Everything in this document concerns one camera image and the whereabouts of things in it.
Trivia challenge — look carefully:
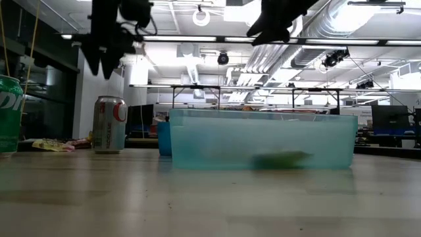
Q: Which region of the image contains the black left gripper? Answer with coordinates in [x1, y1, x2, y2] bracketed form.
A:
[80, 0, 136, 80]

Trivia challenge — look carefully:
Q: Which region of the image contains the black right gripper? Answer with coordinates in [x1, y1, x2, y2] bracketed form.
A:
[246, 0, 320, 47]

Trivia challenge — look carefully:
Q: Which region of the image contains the silver soda can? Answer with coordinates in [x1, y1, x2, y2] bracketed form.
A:
[92, 95, 128, 155]

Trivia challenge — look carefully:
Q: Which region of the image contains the pink candy bar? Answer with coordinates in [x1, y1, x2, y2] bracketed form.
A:
[65, 138, 93, 149]

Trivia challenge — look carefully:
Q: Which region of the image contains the black ceiling spotlight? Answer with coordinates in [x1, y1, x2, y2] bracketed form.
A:
[216, 51, 230, 66]

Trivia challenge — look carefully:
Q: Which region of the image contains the long ceiling light strip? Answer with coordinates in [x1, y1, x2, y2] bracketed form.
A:
[128, 84, 421, 93]
[61, 34, 421, 47]

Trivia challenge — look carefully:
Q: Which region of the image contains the black computer monitor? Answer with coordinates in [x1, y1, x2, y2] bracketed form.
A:
[127, 104, 155, 134]
[371, 105, 410, 136]

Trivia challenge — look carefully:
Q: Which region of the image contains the blue plastic bin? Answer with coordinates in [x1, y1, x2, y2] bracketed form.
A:
[157, 120, 173, 157]

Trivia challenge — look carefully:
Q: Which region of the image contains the teal translucent plastic bin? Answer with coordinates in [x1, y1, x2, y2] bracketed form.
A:
[168, 108, 359, 171]

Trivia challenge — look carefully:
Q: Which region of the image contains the green soda can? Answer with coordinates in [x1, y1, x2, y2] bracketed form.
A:
[0, 74, 24, 155]

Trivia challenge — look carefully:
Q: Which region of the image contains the silver ventilation duct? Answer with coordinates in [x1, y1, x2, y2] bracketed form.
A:
[291, 0, 359, 68]

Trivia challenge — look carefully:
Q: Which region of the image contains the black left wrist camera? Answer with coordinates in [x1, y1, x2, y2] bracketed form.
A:
[119, 0, 155, 30]

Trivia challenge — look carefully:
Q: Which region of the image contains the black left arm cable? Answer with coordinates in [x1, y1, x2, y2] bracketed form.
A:
[144, 14, 159, 36]

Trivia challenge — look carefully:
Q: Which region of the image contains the white ceiling ring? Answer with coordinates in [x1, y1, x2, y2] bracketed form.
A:
[191, 9, 212, 28]

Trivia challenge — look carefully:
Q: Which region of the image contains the yellow extension cord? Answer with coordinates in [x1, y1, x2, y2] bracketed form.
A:
[0, 0, 42, 124]

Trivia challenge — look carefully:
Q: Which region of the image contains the black ceiling rail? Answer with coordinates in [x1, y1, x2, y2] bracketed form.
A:
[347, 0, 407, 14]

